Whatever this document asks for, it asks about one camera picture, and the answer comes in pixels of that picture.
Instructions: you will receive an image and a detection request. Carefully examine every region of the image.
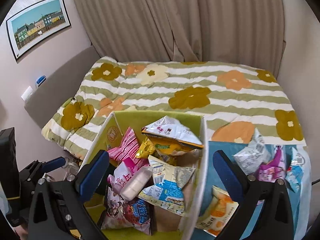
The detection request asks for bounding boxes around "green-lined cardboard box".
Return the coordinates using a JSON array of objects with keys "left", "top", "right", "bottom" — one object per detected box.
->
[{"left": 80, "top": 110, "right": 208, "bottom": 240}]

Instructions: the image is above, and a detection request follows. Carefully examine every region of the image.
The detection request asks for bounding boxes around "white orange-edged snack packet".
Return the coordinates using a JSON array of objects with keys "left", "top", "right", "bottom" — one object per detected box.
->
[{"left": 141, "top": 116, "right": 203, "bottom": 153}]

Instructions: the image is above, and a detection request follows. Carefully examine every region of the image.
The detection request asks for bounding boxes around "beige curtain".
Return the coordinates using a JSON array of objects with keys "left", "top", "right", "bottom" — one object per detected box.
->
[{"left": 68, "top": 0, "right": 285, "bottom": 73}]

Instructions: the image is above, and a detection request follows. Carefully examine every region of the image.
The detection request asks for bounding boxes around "gold yellow snack packet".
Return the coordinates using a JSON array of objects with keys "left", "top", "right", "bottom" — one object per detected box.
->
[{"left": 135, "top": 137, "right": 157, "bottom": 159}]

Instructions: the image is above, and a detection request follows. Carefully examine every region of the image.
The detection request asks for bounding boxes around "white wall socket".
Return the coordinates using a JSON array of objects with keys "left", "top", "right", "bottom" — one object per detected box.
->
[{"left": 21, "top": 86, "right": 34, "bottom": 101}]

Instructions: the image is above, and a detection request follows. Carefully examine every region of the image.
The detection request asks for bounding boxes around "yellow green-label snack packet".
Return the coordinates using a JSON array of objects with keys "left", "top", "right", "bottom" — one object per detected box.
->
[{"left": 150, "top": 140, "right": 202, "bottom": 164}]

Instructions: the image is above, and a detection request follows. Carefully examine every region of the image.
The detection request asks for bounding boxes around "grey padded headboard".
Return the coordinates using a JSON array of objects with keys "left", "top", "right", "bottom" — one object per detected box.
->
[{"left": 24, "top": 45, "right": 100, "bottom": 130}]

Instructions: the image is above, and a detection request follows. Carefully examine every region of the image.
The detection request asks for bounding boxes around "purple snack packet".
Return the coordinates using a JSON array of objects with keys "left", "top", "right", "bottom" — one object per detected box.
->
[{"left": 257, "top": 145, "right": 287, "bottom": 183}]

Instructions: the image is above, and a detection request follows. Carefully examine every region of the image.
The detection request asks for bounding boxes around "light blue snack packet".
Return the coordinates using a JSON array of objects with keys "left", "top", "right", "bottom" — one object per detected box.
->
[{"left": 285, "top": 147, "right": 305, "bottom": 193}]

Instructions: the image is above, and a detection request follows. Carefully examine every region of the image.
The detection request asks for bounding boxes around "pink and white snack packet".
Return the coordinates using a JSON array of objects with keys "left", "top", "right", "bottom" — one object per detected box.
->
[{"left": 108, "top": 159, "right": 148, "bottom": 193}]

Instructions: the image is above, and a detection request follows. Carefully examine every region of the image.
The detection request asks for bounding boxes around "floral striped blanket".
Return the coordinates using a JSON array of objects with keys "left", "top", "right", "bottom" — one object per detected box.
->
[{"left": 41, "top": 56, "right": 307, "bottom": 160}]

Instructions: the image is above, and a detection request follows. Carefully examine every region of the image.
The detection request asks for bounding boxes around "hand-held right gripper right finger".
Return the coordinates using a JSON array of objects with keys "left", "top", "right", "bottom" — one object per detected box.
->
[{"left": 212, "top": 150, "right": 294, "bottom": 240}]

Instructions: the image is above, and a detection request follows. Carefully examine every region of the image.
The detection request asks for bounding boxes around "clear glass jar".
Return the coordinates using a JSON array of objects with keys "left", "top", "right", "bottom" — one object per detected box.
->
[{"left": 63, "top": 157, "right": 80, "bottom": 178}]

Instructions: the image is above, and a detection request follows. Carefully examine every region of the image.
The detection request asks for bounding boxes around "framed wall poster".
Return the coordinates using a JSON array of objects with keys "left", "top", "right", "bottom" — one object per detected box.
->
[{"left": 5, "top": 0, "right": 72, "bottom": 62}]

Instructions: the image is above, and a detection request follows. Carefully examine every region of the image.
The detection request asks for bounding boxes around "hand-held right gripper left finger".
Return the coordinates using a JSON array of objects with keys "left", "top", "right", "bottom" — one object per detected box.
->
[{"left": 27, "top": 150, "right": 110, "bottom": 240}]

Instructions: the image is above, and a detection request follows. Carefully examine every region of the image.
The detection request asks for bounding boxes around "white and grey snack packet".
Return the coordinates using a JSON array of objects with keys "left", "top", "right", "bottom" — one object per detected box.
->
[{"left": 234, "top": 127, "right": 272, "bottom": 175}]

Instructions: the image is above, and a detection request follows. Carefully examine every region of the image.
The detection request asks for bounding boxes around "translucent pale pink snack packet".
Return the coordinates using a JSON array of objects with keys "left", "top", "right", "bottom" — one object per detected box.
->
[{"left": 120, "top": 166, "right": 153, "bottom": 201}]

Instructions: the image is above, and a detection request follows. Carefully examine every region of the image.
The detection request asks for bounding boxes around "blue patterned table mat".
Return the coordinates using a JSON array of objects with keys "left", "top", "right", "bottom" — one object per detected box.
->
[{"left": 207, "top": 141, "right": 308, "bottom": 240}]

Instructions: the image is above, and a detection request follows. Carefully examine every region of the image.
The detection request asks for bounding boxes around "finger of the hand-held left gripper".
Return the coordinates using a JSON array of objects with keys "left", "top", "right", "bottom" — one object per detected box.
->
[{"left": 27, "top": 156, "right": 66, "bottom": 179}]

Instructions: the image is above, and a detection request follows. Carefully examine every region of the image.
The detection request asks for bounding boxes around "cream blue-print snack packet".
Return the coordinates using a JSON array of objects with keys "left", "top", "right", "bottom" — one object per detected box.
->
[{"left": 139, "top": 155, "right": 197, "bottom": 217}]

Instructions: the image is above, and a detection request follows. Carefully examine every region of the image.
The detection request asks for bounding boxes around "orange and white snack packet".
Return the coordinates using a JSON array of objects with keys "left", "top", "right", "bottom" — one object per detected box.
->
[{"left": 196, "top": 185, "right": 239, "bottom": 237}]

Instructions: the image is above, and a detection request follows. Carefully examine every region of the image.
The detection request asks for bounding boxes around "mauve cartoon snack packet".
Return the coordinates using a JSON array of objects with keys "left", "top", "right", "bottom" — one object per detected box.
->
[{"left": 100, "top": 186, "right": 154, "bottom": 235}]

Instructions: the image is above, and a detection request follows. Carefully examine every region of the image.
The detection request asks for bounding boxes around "blue and white wall device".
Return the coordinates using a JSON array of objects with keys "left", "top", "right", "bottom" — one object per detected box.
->
[{"left": 35, "top": 75, "right": 47, "bottom": 88}]

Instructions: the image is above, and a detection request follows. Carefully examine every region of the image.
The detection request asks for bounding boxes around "pink striped snack packet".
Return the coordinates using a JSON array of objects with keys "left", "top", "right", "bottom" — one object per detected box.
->
[{"left": 107, "top": 127, "right": 142, "bottom": 160}]

